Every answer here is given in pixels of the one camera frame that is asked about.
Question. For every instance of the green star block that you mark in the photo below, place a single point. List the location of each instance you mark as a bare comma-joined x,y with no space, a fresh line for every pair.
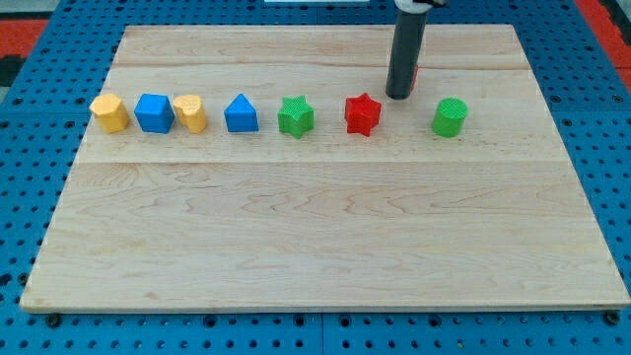
296,116

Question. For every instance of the red star block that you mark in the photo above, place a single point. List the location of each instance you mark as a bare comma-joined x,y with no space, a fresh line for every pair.
362,114

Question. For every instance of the red circle block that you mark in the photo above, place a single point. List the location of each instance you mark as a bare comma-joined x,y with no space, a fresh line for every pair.
414,79

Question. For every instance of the light wooden board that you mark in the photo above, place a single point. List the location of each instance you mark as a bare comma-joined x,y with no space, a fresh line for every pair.
404,220

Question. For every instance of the blue triangle block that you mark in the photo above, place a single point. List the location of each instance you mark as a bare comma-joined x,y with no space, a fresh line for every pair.
241,115

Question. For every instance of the yellow heart block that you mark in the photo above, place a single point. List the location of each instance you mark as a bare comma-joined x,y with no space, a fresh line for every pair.
190,112

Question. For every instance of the green cylinder block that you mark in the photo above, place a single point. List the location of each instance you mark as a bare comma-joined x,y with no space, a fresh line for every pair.
449,117

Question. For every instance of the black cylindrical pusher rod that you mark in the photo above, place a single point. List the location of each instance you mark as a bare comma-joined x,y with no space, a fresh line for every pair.
406,44

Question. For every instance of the blue cube block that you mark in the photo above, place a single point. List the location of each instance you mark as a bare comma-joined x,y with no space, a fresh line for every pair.
154,113

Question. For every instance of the yellow hexagon block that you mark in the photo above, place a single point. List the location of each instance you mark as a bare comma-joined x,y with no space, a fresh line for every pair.
110,113

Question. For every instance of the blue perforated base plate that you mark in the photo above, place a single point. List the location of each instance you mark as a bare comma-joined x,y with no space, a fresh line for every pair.
45,113

